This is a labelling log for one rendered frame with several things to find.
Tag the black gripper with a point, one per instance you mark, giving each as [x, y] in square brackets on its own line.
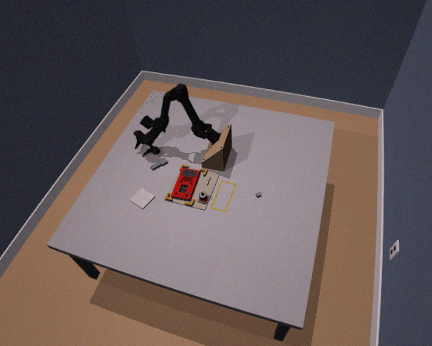
[154, 149]

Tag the white square flat tile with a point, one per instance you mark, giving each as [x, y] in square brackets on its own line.
[142, 198]

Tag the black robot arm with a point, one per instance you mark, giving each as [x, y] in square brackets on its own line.
[199, 128]

